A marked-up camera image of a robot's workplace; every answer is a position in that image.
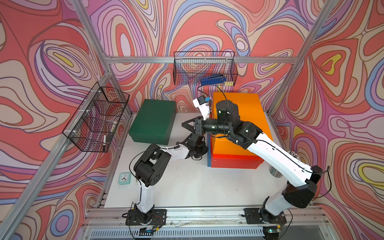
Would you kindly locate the blue shoebox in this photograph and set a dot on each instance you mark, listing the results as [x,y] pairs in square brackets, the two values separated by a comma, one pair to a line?
[209,153]

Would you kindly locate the blue tool in basket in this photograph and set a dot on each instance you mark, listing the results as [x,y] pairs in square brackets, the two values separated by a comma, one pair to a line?
[213,80]

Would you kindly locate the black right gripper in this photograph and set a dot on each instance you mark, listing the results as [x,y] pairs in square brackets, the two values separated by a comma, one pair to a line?
[198,125]

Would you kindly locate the black wire basket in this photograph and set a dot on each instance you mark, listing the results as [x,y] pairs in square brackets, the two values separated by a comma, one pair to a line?
[99,114]
[191,66]

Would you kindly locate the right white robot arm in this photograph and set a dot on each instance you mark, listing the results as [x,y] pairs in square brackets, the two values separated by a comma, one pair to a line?
[302,178]

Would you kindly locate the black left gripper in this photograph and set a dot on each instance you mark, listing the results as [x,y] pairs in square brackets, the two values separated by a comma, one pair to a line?
[205,150]

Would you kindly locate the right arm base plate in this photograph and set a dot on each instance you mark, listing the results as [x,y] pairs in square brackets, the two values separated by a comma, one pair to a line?
[257,216]

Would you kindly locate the aluminium front rail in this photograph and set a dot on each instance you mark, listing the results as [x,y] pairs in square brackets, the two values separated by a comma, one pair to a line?
[204,223]

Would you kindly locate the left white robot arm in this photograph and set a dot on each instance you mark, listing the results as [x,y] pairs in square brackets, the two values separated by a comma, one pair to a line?
[152,164]

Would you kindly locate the orange shoebox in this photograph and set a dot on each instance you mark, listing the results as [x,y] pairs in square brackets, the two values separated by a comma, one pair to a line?
[250,110]

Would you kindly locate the green shoebox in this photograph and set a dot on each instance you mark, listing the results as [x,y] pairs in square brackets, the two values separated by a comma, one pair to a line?
[154,122]

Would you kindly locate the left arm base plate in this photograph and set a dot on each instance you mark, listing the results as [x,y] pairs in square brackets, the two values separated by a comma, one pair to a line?
[135,217]

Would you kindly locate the black wire basket back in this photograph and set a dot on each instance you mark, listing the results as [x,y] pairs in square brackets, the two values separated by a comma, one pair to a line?
[191,66]

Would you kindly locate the black marker in basket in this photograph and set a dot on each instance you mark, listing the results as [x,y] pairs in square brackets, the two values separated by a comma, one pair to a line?
[104,143]

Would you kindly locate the black wire basket left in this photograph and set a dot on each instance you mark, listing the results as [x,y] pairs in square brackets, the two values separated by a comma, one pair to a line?
[99,114]

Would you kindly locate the red shoebox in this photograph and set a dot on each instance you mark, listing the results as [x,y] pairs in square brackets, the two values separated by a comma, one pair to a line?
[234,161]

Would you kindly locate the metal cup of pens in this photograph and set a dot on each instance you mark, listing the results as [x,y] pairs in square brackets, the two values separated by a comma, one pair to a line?
[275,173]

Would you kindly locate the mint green small clock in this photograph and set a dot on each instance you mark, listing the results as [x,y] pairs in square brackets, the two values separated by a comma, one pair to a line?
[124,178]

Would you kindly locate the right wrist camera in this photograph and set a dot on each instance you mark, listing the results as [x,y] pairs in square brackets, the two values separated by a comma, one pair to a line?
[203,104]

